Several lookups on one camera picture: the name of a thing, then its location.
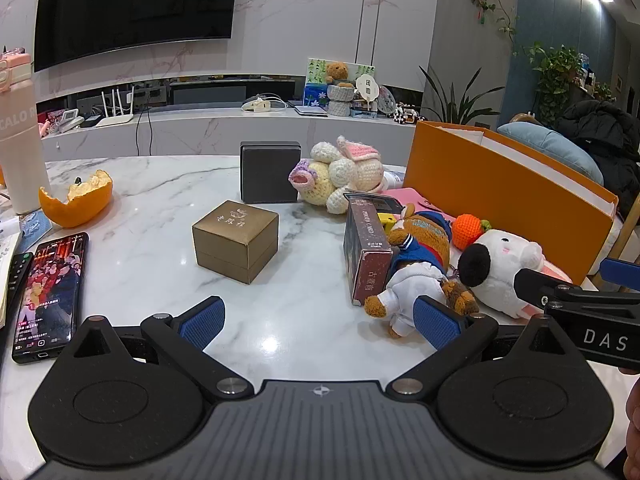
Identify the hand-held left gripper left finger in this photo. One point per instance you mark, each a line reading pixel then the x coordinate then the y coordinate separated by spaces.
pixel 202 322

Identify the round white hand fan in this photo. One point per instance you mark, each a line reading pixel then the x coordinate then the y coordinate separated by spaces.
pixel 366 87

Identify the black and white toy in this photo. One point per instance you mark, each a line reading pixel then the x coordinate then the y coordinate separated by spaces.
pixel 402 116

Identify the pink wallet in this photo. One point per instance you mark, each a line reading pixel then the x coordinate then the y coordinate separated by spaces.
pixel 407 199

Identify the white plush with black ear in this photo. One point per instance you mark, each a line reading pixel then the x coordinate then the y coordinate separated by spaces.
pixel 505 260

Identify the black remote control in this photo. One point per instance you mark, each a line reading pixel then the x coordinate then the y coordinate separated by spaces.
pixel 17 280

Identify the small yellow object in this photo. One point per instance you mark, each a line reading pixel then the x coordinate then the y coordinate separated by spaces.
pixel 385 221

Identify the white power strip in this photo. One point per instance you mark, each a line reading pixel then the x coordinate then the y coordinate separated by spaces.
pixel 257 105

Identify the black television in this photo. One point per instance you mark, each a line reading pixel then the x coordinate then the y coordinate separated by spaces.
pixel 135 5

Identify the dark maroon box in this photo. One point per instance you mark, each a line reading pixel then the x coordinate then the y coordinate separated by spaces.
pixel 367 255

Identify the light blue cushion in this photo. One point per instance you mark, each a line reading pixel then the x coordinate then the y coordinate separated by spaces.
pixel 555 150

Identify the bushy green plant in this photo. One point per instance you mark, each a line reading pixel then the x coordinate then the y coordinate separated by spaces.
pixel 555 75

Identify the potted long-leaf plant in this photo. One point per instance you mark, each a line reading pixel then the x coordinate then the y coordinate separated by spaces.
pixel 452 105

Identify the orange storage box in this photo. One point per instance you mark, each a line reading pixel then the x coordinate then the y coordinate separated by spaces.
pixel 500 195

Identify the patterned round plate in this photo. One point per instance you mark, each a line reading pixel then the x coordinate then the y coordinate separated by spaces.
pixel 386 102

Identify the cream crochet bunny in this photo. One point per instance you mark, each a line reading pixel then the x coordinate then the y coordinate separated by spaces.
pixel 340 175

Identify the dark grey box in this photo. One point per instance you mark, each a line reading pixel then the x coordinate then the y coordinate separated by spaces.
pixel 270 175

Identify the orange peel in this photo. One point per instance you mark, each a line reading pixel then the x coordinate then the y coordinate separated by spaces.
pixel 85 207

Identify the white telephone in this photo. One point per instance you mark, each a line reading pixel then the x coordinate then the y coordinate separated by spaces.
pixel 70 122

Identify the white router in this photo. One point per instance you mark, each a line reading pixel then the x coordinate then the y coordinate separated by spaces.
pixel 114 119

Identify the crochet orange with red flower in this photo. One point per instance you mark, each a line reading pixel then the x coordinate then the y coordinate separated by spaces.
pixel 467 232

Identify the blue printed card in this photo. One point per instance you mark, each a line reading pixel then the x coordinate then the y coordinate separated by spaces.
pixel 36 224

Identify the brown teddy bear plush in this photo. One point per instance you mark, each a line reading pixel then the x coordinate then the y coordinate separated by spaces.
pixel 420 245

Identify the small decorated box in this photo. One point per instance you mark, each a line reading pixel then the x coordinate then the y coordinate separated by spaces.
pixel 362 111

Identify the black smartphone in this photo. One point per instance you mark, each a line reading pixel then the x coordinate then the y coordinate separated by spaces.
pixel 50 295

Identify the marble television cabinet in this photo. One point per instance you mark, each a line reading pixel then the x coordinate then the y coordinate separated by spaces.
pixel 200 130

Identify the grey crochet basket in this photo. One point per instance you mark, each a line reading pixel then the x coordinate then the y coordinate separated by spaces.
pixel 340 108
pixel 341 91

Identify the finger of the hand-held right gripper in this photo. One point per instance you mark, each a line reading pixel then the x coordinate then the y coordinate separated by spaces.
pixel 535 285
pixel 622 275

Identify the gold gift box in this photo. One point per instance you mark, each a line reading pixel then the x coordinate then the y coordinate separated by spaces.
pixel 235 240

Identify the white bottle with pink lid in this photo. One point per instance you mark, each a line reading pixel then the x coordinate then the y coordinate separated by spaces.
pixel 20 150

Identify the white tube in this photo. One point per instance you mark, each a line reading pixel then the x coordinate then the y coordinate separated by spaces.
pixel 395 178

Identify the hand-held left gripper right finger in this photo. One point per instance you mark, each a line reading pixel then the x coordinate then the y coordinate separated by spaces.
pixel 437 322

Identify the person's right hand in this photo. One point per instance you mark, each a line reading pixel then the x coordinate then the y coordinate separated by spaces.
pixel 635 420

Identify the grey laptop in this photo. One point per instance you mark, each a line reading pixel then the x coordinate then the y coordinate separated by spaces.
pixel 310 110

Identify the small brown teddy bear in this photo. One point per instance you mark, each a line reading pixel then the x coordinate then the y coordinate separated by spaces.
pixel 340 72

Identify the black jacket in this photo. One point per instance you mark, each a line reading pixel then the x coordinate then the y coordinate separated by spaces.
pixel 610 150

